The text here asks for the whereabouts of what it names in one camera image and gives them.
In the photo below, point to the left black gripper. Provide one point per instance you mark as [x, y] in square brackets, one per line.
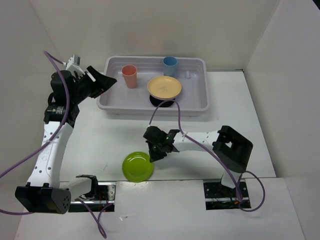
[104, 82]

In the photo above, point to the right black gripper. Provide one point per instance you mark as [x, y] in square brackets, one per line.
[154, 156]

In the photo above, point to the green plastic plate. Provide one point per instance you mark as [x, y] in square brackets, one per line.
[136, 167]

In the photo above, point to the pink plastic cup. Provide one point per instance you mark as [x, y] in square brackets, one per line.
[129, 73]

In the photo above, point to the black small plate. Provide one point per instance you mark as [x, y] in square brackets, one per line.
[160, 103]

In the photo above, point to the orange plastic plate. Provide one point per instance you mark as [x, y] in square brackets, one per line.
[164, 87]

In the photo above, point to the blue plastic cup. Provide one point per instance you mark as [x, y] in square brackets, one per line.
[170, 64]

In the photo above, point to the purple plastic plate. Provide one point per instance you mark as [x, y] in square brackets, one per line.
[163, 99]

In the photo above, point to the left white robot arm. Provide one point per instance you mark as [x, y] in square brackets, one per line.
[43, 192]

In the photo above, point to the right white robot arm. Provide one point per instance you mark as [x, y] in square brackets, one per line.
[231, 149]

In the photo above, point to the lavender plastic bin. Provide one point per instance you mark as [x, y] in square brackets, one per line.
[194, 98]

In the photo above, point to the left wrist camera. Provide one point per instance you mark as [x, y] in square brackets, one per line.
[73, 64]

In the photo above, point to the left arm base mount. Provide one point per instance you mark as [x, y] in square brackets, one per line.
[102, 195]

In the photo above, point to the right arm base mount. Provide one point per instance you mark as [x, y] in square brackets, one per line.
[219, 197]

